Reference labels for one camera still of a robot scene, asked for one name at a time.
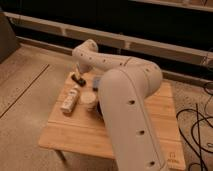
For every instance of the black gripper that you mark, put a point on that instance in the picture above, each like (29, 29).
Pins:
(80, 81)

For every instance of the blue eraser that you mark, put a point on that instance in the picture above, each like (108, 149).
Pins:
(96, 83)

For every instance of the white bottle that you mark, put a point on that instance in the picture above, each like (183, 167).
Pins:
(71, 100)

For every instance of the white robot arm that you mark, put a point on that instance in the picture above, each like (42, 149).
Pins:
(126, 83)

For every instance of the wooden table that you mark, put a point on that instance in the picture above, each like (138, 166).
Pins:
(84, 132)

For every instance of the metal table leg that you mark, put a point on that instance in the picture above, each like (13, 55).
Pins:
(60, 155)

